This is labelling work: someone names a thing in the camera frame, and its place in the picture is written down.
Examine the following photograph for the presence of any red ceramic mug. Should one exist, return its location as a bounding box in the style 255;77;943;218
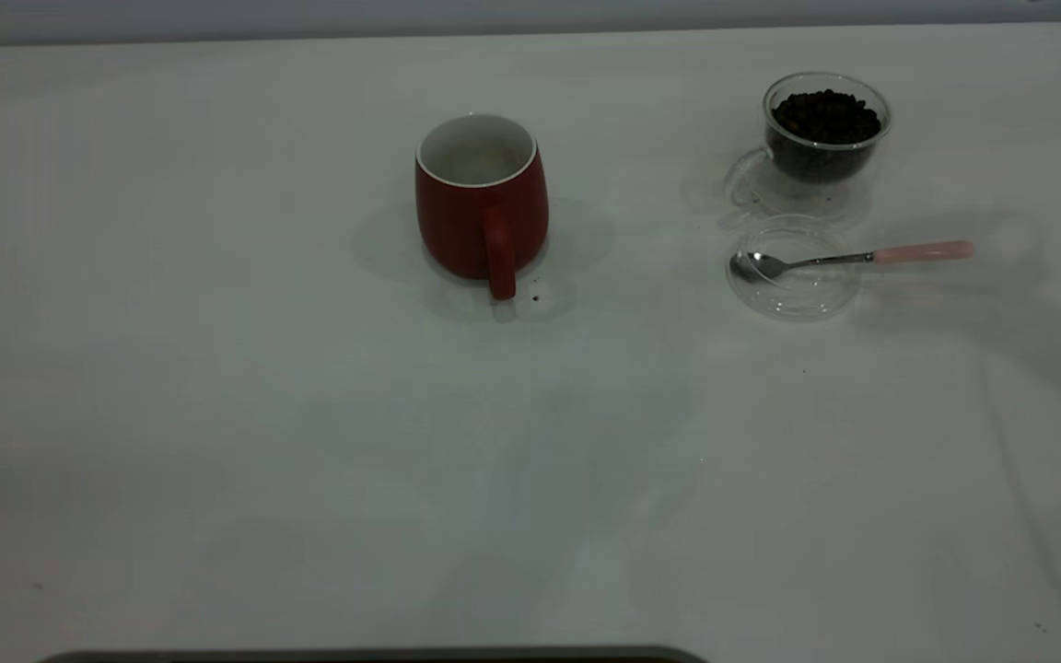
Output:
414;113;550;301

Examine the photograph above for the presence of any pink handled metal spoon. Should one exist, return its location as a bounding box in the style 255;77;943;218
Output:
730;240;976;284

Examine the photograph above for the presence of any clear glass handled cup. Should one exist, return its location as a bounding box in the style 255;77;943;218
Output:
723;72;893;220

